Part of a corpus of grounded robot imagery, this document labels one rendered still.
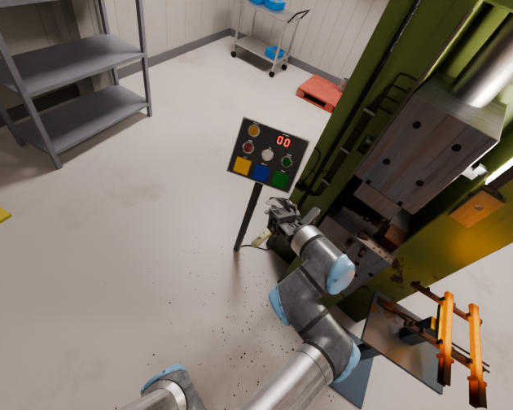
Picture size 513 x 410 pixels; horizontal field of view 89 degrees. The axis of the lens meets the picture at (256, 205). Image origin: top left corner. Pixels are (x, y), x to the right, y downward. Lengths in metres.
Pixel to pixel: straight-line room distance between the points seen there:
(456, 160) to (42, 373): 2.20
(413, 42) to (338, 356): 1.06
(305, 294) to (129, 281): 1.59
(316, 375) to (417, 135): 0.88
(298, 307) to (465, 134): 0.80
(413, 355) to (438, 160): 0.93
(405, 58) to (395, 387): 2.00
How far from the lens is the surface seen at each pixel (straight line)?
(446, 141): 1.14
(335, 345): 0.65
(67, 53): 2.91
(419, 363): 1.63
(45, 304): 2.16
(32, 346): 2.10
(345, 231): 1.41
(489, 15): 1.55
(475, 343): 1.49
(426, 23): 1.23
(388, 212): 1.33
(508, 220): 1.43
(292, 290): 0.65
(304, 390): 0.60
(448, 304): 1.48
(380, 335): 1.54
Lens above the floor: 1.89
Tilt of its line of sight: 49 degrees down
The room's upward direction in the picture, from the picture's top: 20 degrees clockwise
